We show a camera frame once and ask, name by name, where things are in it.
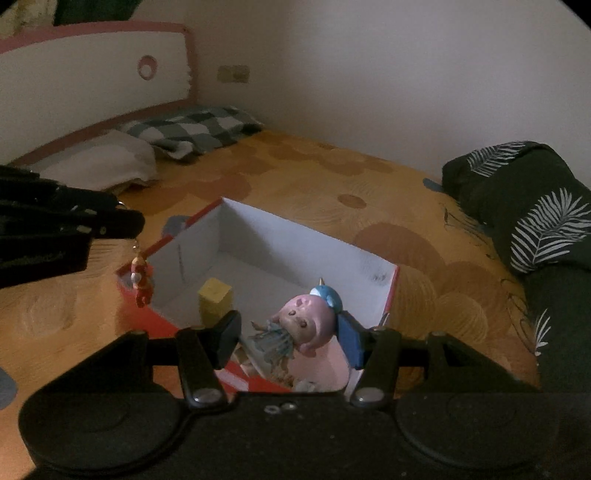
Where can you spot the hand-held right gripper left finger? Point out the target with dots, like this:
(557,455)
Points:
(226,337)

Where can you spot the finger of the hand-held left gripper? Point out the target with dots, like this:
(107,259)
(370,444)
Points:
(46,258)
(115,224)

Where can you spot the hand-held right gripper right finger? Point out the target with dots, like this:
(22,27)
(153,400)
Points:
(352,339)

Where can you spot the small gold box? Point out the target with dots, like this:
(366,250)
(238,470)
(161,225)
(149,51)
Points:
(214,302)

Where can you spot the pink doll with blue hat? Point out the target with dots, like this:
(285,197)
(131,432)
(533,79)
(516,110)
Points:
(304,318)

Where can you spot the red cardboard box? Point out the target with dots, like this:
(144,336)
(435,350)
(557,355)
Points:
(286,249)

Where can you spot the beige pillow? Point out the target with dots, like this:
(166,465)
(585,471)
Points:
(106,159)

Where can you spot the checked pillow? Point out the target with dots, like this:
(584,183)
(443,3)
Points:
(194,127)

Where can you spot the white pink bed headboard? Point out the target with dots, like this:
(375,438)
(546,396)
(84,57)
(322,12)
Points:
(83,74)

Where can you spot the orange floral bedsheet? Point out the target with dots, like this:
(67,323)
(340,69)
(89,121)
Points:
(323,184)

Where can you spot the dark green curtain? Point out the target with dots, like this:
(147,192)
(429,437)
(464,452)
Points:
(92,11)

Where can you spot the dark leaf-print duvet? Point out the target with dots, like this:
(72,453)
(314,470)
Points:
(531,207)

